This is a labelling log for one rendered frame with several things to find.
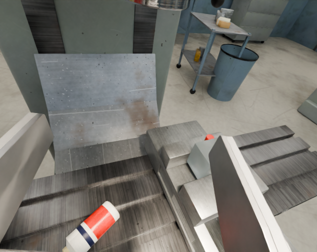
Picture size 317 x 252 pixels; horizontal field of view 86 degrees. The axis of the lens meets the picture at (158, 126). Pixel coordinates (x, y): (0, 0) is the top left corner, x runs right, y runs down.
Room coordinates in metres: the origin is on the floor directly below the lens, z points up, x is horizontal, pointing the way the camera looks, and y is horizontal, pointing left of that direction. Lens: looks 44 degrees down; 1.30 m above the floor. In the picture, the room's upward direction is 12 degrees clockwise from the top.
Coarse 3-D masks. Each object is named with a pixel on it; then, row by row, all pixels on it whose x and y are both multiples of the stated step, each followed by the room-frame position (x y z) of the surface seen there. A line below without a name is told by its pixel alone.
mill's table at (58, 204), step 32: (288, 128) 0.51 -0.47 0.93; (128, 160) 0.24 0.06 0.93; (256, 160) 0.33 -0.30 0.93; (288, 160) 0.36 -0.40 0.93; (32, 192) 0.12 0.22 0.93; (64, 192) 0.14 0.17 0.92; (96, 192) 0.15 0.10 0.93; (128, 192) 0.16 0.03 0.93; (160, 192) 0.18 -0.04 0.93; (288, 192) 0.25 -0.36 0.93; (32, 224) 0.07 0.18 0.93; (64, 224) 0.08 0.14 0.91; (128, 224) 0.10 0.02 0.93; (160, 224) 0.11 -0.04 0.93
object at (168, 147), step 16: (160, 128) 0.31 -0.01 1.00; (176, 128) 0.32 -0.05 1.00; (192, 128) 0.33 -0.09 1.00; (144, 144) 0.29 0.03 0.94; (160, 144) 0.25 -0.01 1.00; (176, 144) 0.23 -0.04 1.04; (192, 144) 0.24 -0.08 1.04; (160, 160) 0.21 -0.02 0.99; (176, 160) 0.20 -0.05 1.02; (160, 176) 0.20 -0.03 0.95; (176, 176) 0.18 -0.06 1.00; (192, 176) 0.19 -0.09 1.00; (176, 192) 0.15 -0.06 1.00; (176, 208) 0.14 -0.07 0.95; (192, 224) 0.10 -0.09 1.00; (208, 224) 0.11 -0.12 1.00; (192, 240) 0.09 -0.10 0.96; (208, 240) 0.08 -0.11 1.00; (288, 240) 0.11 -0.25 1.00
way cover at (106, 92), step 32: (64, 64) 0.40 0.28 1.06; (96, 64) 0.44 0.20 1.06; (128, 64) 0.48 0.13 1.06; (64, 96) 0.36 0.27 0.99; (96, 96) 0.40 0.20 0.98; (128, 96) 0.44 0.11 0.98; (64, 128) 0.30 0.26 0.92; (96, 128) 0.34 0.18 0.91; (128, 128) 0.37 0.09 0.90; (64, 160) 0.24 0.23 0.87; (96, 160) 0.26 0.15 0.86
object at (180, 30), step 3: (195, 0) 4.14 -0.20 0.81; (195, 3) 4.15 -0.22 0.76; (192, 6) 4.17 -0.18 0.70; (195, 6) 4.16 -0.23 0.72; (192, 9) 4.14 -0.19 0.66; (192, 15) 4.15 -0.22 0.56; (192, 18) 4.16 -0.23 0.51; (177, 27) 4.39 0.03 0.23; (180, 27) 4.45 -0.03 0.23; (189, 27) 4.15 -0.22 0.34; (177, 30) 4.16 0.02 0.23; (180, 30) 4.21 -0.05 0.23; (183, 30) 4.26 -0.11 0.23; (189, 30) 4.16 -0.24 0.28; (186, 39) 4.15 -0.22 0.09
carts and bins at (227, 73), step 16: (208, 16) 2.78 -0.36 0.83; (224, 16) 2.66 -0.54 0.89; (224, 32) 2.16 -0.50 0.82; (240, 32) 2.27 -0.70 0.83; (208, 48) 2.13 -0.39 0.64; (224, 48) 2.47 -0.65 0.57; (240, 48) 2.29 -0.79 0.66; (176, 64) 2.85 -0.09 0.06; (192, 64) 2.38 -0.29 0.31; (208, 64) 2.49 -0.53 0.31; (224, 64) 2.13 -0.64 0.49; (240, 64) 2.07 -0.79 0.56; (224, 80) 2.10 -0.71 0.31; (240, 80) 2.12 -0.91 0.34; (224, 96) 2.10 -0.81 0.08
